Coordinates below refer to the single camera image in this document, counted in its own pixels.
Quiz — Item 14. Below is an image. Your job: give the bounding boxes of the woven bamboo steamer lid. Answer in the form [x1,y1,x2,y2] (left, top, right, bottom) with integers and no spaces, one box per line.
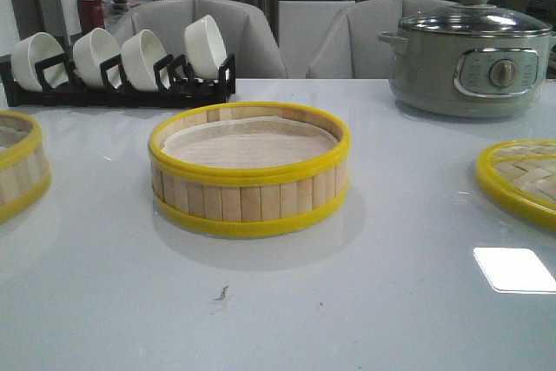
[474,139,555,230]

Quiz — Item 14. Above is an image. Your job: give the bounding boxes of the bamboo steamer drawer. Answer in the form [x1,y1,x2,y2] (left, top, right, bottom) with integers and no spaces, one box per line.
[1,110,51,222]
[148,102,349,238]

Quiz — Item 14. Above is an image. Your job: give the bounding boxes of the white steamer liner paper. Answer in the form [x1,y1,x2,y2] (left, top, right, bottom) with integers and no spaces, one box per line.
[162,116,338,169]

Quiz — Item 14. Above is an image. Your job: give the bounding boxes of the black dish rack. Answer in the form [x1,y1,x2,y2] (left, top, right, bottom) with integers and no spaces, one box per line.
[1,53,235,109]

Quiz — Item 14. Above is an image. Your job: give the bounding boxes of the grey chair left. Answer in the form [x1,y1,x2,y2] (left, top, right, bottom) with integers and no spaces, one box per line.
[110,0,287,78]

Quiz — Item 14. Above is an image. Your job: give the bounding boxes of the grey chair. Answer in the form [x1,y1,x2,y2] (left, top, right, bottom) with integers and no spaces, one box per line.
[306,0,451,79]
[110,0,287,78]

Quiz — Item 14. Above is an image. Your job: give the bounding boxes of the grey chair right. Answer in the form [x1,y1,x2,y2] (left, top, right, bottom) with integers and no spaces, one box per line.
[306,0,451,79]

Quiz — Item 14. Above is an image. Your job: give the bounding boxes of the white bowl right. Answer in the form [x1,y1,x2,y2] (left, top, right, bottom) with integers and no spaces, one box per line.
[184,15,228,80]

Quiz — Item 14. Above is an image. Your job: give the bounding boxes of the white bowl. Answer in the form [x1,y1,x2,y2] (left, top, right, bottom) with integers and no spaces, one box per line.
[10,32,63,92]
[73,28,121,89]
[121,30,167,92]
[184,15,228,80]

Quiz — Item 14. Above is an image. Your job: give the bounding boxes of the green electric cooking pot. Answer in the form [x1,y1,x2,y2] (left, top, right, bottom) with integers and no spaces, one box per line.
[376,25,556,119]

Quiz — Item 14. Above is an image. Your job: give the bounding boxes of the red cylinder container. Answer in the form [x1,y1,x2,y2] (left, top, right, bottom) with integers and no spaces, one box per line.
[76,0,104,35]

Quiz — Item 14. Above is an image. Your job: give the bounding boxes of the glass pot lid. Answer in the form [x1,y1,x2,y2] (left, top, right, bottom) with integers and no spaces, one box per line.
[399,0,553,37]

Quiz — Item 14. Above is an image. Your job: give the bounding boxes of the white bowl far left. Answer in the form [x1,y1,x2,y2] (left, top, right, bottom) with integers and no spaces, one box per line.
[10,32,63,92]

